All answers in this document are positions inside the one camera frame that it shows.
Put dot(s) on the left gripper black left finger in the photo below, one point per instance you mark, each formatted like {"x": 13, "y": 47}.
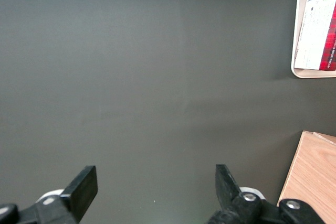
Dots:
{"x": 78, "y": 195}

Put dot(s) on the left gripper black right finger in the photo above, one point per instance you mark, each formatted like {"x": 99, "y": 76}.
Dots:
{"x": 228, "y": 195}

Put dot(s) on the white rectangular tray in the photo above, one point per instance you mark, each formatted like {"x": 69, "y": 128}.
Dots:
{"x": 296, "y": 37}

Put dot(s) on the wooden two-drawer cabinet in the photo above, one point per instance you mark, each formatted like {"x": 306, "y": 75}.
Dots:
{"x": 312, "y": 176}

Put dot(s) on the red tartan shortbread box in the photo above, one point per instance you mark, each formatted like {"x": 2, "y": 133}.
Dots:
{"x": 317, "y": 24}

